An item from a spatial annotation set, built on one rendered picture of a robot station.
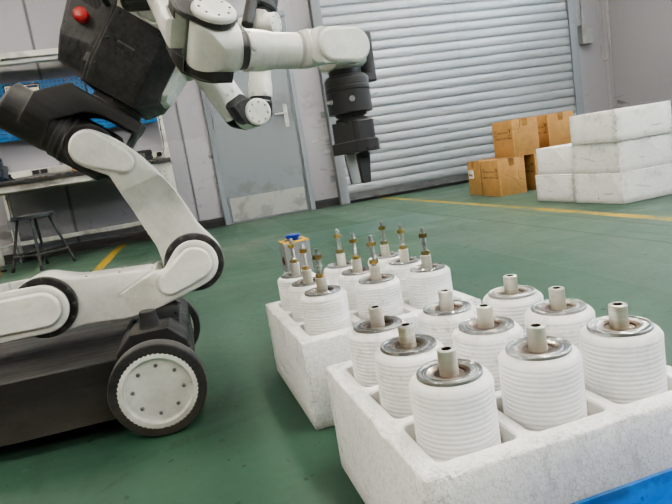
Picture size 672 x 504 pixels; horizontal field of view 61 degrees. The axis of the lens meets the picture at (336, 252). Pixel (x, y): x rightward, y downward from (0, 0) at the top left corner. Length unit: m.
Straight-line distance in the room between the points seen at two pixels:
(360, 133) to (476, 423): 0.65
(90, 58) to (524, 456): 1.18
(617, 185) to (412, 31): 3.77
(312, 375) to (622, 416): 0.59
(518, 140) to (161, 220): 3.89
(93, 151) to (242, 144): 4.93
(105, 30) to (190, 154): 4.88
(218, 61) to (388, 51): 5.71
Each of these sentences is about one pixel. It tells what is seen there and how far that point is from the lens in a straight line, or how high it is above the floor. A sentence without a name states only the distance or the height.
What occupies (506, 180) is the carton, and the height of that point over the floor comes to 0.12.
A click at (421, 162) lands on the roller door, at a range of 6.74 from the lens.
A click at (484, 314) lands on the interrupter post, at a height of 0.27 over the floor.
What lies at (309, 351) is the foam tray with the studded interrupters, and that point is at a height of 0.16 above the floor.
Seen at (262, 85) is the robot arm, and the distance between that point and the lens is 1.76.
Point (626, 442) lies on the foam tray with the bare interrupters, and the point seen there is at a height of 0.15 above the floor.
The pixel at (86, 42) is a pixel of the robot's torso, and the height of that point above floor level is 0.84.
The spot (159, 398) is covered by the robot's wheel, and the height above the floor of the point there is 0.08.
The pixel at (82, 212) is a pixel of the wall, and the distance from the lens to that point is 6.35.
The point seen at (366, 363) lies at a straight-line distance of 0.87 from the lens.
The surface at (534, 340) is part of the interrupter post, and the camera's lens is 0.72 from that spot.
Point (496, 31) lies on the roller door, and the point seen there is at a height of 1.65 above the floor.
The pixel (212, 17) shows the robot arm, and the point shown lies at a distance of 1.05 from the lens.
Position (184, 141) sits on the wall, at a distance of 6.28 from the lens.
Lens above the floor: 0.51
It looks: 9 degrees down
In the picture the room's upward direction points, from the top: 9 degrees counter-clockwise
